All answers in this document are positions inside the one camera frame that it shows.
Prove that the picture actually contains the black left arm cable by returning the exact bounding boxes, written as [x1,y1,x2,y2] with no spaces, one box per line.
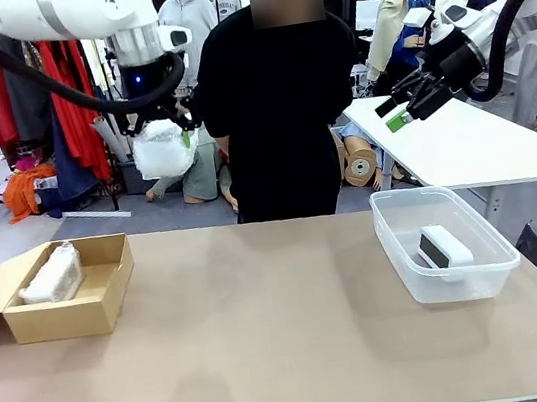
[0,5,193,135]

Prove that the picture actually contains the person's right forearm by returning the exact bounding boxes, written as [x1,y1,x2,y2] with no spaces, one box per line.
[213,133,235,165]

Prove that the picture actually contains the fully bubble-wrapped clock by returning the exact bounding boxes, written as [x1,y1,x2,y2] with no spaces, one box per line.
[11,239,88,309]

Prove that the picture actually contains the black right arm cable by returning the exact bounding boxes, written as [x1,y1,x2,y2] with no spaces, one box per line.
[450,0,537,106]

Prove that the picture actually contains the white floor rail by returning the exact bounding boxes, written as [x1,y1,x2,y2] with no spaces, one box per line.
[63,205,134,227]

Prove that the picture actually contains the black hanging garment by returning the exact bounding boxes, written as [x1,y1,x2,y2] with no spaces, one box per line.
[0,32,58,144]

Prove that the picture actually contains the grey storage bin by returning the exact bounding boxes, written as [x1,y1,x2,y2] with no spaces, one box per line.
[118,151,186,199]

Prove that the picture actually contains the open brown cardboard box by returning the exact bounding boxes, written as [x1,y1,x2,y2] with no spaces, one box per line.
[0,230,145,351]

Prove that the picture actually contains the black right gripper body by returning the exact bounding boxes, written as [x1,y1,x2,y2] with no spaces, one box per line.
[402,40,493,123]

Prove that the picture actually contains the white computer case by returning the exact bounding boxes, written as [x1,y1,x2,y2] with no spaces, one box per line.
[347,62,374,93]

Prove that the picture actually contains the person in black sweater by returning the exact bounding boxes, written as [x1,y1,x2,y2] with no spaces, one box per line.
[177,0,383,234]

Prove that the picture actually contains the unwrapped white digital clock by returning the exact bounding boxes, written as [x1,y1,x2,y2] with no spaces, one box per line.
[412,219,476,275]

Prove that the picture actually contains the person in grey hoodie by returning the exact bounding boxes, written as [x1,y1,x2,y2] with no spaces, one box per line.
[155,0,231,95]

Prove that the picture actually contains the light grey coat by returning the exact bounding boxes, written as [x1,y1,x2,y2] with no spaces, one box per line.
[500,39,537,128]

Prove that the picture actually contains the long red dress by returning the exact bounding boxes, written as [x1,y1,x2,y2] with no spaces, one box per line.
[35,32,114,189]

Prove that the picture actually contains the clear plastic bin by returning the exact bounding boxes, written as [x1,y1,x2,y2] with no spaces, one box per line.
[366,171,527,315]

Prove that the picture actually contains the white monitor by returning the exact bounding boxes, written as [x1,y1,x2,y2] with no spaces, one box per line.
[351,0,388,32]

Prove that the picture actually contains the bubble-wrapped clock with visible display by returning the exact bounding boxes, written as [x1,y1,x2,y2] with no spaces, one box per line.
[127,113,205,184]

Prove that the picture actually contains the mannequin in light blue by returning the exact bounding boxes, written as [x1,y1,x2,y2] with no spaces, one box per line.
[329,114,402,196]

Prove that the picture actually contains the orange crumpled cloth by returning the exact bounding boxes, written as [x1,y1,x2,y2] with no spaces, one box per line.
[0,160,66,226]

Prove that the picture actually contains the mannequin with black hat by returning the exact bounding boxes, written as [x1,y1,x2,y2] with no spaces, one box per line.
[355,0,456,87]

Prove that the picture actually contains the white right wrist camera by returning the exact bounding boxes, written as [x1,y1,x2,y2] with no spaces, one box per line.
[400,4,435,33]

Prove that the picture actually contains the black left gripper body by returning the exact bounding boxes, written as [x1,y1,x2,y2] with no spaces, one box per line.
[119,57,184,125]

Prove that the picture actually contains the white table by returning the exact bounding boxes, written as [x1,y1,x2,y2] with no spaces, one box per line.
[340,71,537,210]

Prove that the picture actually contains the slanted grey paper roll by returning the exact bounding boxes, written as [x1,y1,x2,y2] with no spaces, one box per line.
[89,113,132,168]

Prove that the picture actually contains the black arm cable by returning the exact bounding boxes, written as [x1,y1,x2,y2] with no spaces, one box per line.
[0,5,193,135]
[450,0,537,106]

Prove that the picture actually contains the lying mannequin in grey clothes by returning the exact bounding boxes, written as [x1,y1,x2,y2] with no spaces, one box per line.
[139,138,242,226]

